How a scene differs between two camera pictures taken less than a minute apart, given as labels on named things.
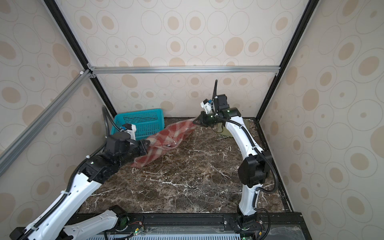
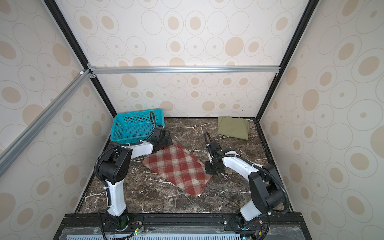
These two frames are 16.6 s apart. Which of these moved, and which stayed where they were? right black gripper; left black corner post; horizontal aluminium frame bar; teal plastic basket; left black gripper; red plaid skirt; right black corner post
Moved: left black gripper; red plaid skirt; right black gripper
Stayed: right black corner post; teal plastic basket; horizontal aluminium frame bar; left black corner post
